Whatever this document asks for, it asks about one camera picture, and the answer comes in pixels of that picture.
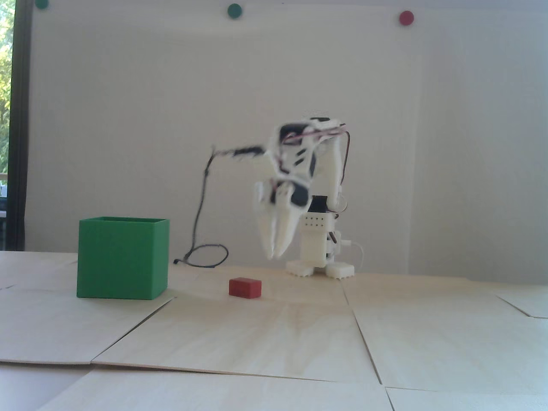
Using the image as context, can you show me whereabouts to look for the light plywood sheet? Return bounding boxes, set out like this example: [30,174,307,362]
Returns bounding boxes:
[341,276,548,394]
[91,297,383,384]
[0,286,176,365]

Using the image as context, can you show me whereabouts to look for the green open box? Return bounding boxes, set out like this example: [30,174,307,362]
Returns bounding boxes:
[77,217,170,300]

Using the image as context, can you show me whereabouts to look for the dark window frame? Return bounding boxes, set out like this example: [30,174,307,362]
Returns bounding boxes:
[8,0,34,251]

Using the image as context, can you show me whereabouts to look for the white power cable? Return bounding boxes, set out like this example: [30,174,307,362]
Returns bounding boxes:
[346,241,365,271]

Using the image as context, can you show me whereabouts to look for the red white servo wire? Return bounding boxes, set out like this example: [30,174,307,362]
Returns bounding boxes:
[278,123,352,189]

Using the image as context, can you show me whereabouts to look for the red rectangular block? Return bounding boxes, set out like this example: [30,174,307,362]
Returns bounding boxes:
[229,277,262,298]

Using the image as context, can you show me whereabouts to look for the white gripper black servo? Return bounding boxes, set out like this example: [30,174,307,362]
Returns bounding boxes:
[256,122,320,261]

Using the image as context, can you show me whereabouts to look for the thin black cable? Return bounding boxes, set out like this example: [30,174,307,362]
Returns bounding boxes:
[173,145,274,268]

